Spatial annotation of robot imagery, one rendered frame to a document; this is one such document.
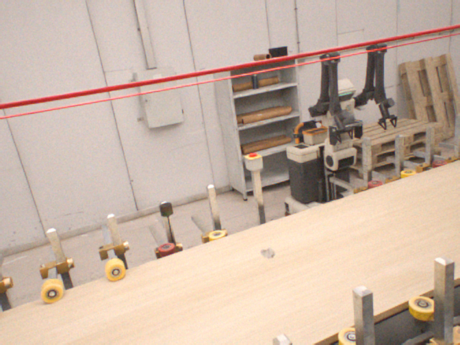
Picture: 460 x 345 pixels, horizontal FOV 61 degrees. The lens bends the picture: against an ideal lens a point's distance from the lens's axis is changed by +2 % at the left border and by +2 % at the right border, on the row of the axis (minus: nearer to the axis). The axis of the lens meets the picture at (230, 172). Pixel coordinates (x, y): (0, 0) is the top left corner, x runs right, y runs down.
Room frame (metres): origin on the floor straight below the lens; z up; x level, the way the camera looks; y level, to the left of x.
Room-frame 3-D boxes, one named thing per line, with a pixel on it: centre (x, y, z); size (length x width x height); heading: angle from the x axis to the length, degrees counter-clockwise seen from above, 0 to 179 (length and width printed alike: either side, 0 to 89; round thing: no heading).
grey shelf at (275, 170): (4.62, -0.47, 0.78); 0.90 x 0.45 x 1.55; 110
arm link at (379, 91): (3.00, -1.25, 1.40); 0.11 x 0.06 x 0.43; 111
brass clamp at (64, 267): (1.57, 0.84, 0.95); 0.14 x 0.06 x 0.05; 110
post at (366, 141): (2.19, -0.83, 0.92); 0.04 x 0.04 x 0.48; 20
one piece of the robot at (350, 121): (3.08, -0.99, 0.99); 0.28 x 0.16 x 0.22; 110
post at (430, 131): (2.36, -1.30, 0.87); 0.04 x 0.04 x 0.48; 20
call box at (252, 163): (1.93, -0.13, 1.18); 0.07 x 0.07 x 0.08; 20
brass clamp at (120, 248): (1.66, 0.60, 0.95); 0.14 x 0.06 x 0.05; 110
